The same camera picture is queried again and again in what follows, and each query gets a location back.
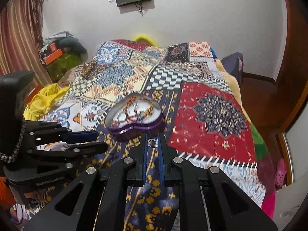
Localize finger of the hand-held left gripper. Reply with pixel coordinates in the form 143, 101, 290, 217
26, 141, 109, 171
24, 121, 100, 145

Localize black white braided cord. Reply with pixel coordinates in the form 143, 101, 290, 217
0, 119, 26, 162

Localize pile of clutter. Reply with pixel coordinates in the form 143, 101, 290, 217
39, 30, 87, 83

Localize orange box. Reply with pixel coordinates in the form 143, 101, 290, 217
43, 49, 64, 65

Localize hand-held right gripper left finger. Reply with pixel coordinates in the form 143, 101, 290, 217
23, 133, 148, 231

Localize striped brown curtain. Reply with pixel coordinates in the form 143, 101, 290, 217
0, 0, 53, 87

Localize pink slipper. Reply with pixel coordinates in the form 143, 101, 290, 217
275, 157, 288, 189

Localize orange cloth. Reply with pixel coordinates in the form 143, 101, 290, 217
0, 176, 15, 208

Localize red cord bracelet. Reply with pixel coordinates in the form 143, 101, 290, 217
117, 96, 145, 126

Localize grey garment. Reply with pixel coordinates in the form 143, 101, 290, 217
59, 38, 87, 54

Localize purple heart-shaped jewelry box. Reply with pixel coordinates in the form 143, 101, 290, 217
105, 92, 165, 142

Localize yellow cloth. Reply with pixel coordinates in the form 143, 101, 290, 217
23, 83, 71, 121

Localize green patterned cloth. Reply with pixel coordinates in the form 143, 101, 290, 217
45, 53, 83, 83

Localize colourful patchwork blanket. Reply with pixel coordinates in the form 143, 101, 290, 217
14, 40, 266, 231

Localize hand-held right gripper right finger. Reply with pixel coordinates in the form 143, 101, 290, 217
157, 133, 278, 231

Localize black cables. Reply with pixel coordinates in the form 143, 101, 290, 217
134, 1, 149, 16

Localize brown wooden door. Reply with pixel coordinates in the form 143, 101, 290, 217
274, 0, 308, 135

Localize magenta cloth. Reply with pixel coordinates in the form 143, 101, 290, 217
261, 190, 276, 218

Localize red object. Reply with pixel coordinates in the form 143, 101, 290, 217
26, 86, 40, 104

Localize yellow fuzzy object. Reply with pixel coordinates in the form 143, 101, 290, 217
133, 34, 160, 46

